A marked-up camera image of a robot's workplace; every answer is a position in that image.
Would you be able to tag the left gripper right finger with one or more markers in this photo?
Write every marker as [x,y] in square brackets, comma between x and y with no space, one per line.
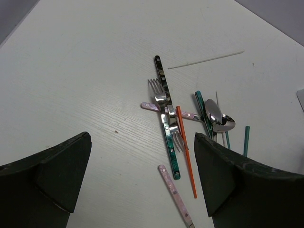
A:
[242,193]

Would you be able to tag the pink handled spoon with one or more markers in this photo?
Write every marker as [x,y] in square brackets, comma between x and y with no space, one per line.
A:
[227,122]

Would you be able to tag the pink handled fork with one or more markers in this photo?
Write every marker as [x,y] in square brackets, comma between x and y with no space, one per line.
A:
[176,197]

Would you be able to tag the teal chopstick long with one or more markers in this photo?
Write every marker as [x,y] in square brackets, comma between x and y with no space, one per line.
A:
[227,140]

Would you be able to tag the teal handled fork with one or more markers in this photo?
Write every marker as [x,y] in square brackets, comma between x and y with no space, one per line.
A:
[161,98]

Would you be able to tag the white cutlery tray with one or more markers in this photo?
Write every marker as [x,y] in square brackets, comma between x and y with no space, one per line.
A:
[300,96]

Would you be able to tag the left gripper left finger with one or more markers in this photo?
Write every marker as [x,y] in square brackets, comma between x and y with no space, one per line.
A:
[41,191]

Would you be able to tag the teal chopstick short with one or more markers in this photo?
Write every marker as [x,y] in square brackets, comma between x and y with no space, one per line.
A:
[246,140]

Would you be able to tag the teal handled spoon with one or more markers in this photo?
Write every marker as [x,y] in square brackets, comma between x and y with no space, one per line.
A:
[211,114]

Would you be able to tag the black handled fork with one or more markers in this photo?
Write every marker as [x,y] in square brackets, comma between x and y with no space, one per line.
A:
[173,125]

